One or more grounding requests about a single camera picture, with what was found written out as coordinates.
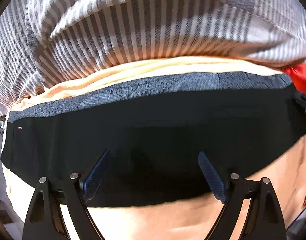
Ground black pants with patterned waistband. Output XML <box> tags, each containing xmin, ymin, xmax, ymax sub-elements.
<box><xmin>2</xmin><ymin>72</ymin><xmax>306</xmax><ymax>207</ymax></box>

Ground grey striped duvet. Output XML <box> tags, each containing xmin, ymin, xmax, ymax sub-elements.
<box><xmin>0</xmin><ymin>0</ymin><xmax>306</xmax><ymax>117</ymax></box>

